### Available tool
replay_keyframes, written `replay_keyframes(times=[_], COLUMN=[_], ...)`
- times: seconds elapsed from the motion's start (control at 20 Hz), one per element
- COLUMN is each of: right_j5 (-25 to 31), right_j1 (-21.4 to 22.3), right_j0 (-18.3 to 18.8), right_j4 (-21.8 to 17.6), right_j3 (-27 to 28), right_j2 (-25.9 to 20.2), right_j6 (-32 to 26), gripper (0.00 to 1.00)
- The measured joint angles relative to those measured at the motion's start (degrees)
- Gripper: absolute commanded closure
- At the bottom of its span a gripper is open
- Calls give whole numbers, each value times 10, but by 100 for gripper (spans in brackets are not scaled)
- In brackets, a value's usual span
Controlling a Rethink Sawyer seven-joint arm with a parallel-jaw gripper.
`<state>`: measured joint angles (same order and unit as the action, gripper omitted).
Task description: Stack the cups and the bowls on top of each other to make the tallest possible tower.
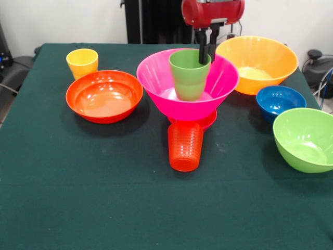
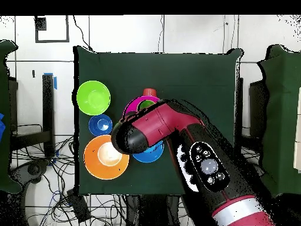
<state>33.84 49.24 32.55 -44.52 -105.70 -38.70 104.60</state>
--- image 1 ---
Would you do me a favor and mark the orange-red ribbed cup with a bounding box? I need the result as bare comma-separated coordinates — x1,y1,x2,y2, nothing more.
168,122,204,172

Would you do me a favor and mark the green cup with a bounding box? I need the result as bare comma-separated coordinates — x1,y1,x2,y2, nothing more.
169,49,212,102

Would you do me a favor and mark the small dark blue bowl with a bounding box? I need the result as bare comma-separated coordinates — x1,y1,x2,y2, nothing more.
255,85,307,123

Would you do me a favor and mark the yellow cup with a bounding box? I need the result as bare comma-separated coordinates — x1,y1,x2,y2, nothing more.
66,48,99,80

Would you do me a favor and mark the red shallow bowl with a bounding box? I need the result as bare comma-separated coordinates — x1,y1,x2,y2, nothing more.
65,70,144,124

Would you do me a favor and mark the large orange bowl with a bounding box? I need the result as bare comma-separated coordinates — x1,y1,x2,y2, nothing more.
215,35,299,95

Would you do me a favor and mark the dark green tablecloth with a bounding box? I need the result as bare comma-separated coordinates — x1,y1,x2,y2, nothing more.
0,43,333,250

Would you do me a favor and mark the black equipment box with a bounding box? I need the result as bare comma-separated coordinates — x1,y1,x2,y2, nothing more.
0,22,14,76

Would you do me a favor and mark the small magenta bowl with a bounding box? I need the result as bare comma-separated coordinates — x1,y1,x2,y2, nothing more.
167,109,218,131

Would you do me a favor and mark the light green bowl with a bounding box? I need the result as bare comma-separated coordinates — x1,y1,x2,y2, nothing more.
272,107,333,174

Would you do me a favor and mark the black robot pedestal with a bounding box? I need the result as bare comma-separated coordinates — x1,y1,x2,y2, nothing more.
121,0,213,44

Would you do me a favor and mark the black wall cable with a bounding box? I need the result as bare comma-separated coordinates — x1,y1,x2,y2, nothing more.
229,20,244,39

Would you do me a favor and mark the large pink bowl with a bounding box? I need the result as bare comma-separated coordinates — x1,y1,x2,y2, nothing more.
136,48,240,122

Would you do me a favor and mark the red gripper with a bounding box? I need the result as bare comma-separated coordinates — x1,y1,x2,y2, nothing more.
181,0,246,65

